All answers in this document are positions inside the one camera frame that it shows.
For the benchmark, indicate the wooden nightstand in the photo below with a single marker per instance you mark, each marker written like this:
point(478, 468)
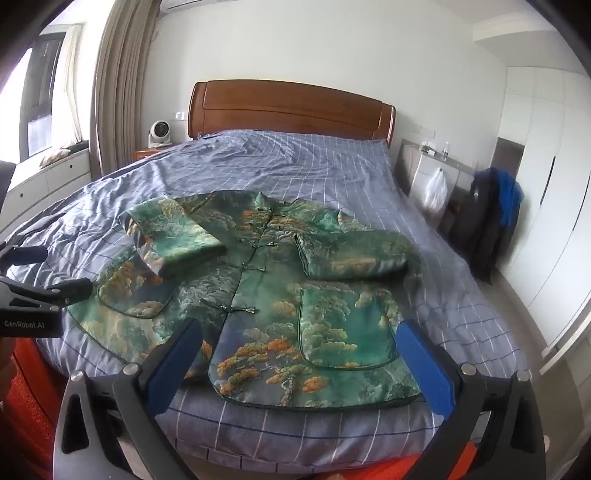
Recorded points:
point(147, 153)

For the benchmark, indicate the white plastic bag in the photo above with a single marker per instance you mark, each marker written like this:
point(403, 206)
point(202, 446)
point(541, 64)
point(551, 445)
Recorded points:
point(435, 191)

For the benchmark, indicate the pale cushion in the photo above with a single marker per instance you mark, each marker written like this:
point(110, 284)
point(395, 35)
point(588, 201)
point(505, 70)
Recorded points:
point(53, 157)

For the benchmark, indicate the green printed padded jacket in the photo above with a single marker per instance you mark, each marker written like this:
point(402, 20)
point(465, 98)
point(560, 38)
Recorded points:
point(277, 295)

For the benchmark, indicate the wooden headboard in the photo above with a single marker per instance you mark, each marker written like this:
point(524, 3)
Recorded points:
point(286, 106)

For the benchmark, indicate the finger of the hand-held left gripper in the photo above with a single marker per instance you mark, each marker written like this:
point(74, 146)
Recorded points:
point(69, 290)
point(27, 256)

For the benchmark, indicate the white wardrobe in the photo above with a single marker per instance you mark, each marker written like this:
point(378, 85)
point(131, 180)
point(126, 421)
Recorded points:
point(554, 230)

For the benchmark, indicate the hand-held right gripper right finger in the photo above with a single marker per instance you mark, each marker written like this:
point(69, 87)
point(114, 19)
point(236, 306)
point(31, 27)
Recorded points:
point(427, 369)

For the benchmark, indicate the beige curtain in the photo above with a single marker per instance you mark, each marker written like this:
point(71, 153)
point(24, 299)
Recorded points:
point(120, 92)

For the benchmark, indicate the white drawer cabinet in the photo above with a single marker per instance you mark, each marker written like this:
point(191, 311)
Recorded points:
point(55, 180)

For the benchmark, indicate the grey bedside desk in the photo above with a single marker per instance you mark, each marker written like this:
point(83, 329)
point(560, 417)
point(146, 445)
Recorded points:
point(406, 166)

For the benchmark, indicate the blue garment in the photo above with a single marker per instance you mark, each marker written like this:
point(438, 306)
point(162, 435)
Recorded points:
point(510, 198)

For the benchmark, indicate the blue checked duvet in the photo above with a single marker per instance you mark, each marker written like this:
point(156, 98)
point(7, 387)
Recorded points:
point(300, 161)

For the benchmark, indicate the window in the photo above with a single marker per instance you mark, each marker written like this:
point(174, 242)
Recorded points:
point(41, 92)

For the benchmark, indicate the clear bottle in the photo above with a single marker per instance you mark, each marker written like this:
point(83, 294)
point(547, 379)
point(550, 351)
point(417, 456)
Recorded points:
point(444, 151)

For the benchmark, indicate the black jacket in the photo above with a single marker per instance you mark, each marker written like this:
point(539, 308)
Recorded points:
point(485, 221)

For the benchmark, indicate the small white fan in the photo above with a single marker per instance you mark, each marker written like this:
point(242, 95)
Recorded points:
point(160, 130)

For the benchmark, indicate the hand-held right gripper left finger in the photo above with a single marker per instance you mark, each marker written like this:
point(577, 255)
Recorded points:
point(178, 360)

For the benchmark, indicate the sheer white curtain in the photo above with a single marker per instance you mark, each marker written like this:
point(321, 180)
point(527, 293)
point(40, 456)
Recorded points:
point(69, 92)

